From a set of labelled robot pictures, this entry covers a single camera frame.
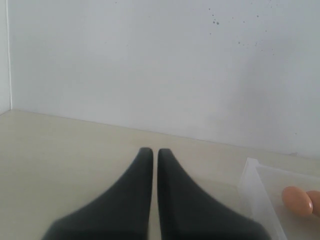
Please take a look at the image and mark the clear plastic storage box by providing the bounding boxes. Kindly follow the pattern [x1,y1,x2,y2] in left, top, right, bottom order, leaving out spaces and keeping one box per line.
[237,158,320,240]

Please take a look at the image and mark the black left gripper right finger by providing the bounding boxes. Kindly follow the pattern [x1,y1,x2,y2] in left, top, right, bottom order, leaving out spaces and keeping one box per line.
[157,148,271,240]

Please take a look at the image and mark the brown egg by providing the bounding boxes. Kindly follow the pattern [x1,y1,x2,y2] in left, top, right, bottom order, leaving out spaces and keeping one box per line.
[306,190,320,217]
[281,186,314,217]

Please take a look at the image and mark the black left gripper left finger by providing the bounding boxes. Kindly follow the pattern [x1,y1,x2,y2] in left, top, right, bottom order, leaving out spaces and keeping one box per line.
[43,147,153,240]

